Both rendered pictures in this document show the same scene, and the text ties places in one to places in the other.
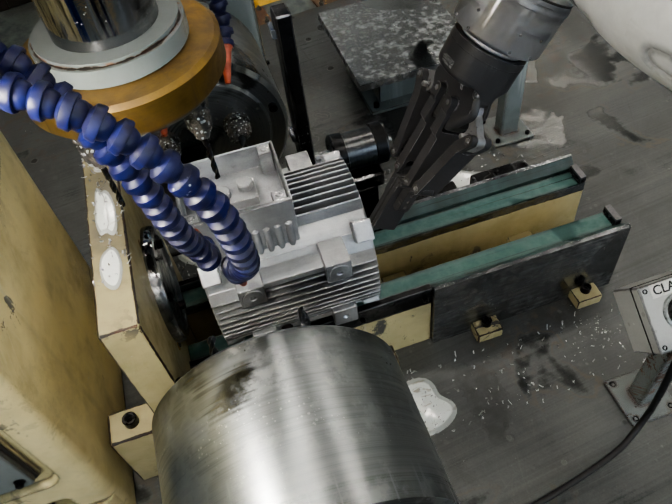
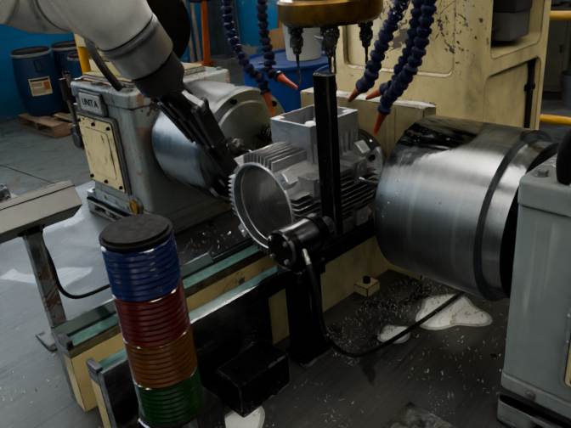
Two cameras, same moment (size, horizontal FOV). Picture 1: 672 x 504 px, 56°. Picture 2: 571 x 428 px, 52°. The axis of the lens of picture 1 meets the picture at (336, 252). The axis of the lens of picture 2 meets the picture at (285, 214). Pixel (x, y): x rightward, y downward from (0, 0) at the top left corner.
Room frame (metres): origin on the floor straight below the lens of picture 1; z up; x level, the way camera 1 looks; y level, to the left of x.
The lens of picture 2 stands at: (1.34, -0.47, 1.42)
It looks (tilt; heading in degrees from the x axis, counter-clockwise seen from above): 24 degrees down; 149
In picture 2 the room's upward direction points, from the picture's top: 5 degrees counter-clockwise
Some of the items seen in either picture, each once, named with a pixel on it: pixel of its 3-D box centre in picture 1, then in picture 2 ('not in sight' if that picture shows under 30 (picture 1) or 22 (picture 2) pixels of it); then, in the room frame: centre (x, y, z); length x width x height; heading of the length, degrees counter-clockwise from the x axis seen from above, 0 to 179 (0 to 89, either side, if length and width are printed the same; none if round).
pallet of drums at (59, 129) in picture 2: not in sight; (86, 81); (-4.67, 0.98, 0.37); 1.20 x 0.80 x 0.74; 102
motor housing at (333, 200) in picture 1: (283, 247); (302, 188); (0.52, 0.06, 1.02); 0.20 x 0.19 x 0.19; 100
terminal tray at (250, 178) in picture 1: (235, 205); (314, 133); (0.51, 0.10, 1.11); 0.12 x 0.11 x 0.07; 100
